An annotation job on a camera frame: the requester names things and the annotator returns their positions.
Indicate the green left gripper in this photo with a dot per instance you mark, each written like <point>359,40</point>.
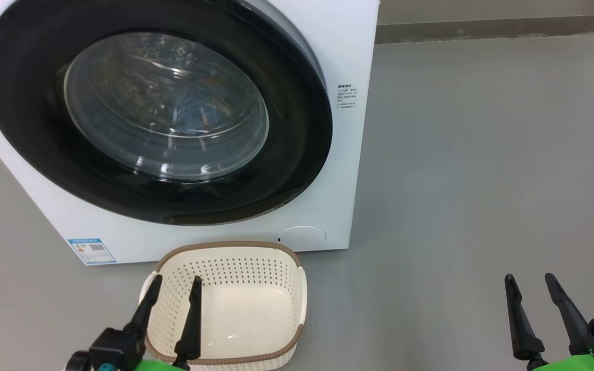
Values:
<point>155,367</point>

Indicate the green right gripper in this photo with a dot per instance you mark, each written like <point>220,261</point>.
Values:
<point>578,365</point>

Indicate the blue patterned garment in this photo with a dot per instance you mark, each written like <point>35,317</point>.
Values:
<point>194,105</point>

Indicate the black round glass washer door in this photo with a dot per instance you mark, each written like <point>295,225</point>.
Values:
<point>18,103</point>

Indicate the white front-load washing machine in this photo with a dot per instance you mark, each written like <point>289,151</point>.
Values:
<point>338,154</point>

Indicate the cream perforated laundry basket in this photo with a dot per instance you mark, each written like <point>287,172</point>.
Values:
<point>250,268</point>

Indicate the blue energy label sticker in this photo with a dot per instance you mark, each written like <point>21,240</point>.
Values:
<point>92,251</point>

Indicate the round white filter cover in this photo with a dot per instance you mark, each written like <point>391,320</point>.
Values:
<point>302,238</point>

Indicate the small printed text label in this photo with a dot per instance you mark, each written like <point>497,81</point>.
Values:
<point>346,97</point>

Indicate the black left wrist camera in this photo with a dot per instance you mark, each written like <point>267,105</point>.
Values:
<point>116,350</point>

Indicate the teal left camera connector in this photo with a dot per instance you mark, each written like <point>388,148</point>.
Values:
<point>105,367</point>

